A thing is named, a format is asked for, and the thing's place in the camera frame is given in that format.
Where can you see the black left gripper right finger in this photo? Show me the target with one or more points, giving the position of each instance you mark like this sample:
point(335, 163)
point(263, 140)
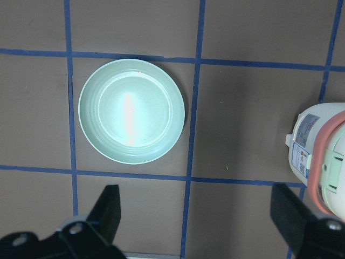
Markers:
point(307, 235)

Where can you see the white rice cooker pink rim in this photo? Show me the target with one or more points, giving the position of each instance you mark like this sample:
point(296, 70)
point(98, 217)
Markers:
point(316, 155)

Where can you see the light green round plate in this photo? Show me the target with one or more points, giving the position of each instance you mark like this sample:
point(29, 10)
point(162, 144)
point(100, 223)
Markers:
point(131, 111)

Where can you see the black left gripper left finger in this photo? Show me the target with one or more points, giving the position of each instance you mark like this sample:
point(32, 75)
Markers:
point(93, 237)

